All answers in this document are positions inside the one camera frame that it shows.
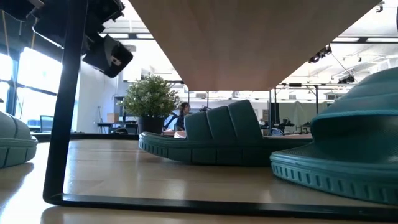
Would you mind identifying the wooden shelf with black frame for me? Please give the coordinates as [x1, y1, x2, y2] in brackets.
[42, 0, 398, 220]

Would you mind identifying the long ceiling light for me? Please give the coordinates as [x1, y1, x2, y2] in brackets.
[99, 32, 155, 40]

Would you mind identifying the black background workstation frame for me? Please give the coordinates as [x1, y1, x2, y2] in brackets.
[270, 81, 358, 125]

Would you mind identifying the small potted green plant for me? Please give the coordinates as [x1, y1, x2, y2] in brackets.
[117, 73, 182, 135]

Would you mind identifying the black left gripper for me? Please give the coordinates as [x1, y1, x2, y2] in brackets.
[32, 0, 125, 55]

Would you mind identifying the background laptop screen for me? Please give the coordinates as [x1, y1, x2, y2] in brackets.
[39, 114, 54, 133]

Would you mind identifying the person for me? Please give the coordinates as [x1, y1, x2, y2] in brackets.
[172, 101, 191, 131]

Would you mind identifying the black background desk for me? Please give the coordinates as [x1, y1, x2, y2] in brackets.
[96, 121, 139, 134]

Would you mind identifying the black ceiling spotlight cluster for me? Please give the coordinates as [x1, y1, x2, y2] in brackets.
[307, 44, 333, 65]
[337, 74, 357, 85]

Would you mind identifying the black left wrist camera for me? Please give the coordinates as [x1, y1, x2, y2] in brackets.
[82, 34, 134, 78]

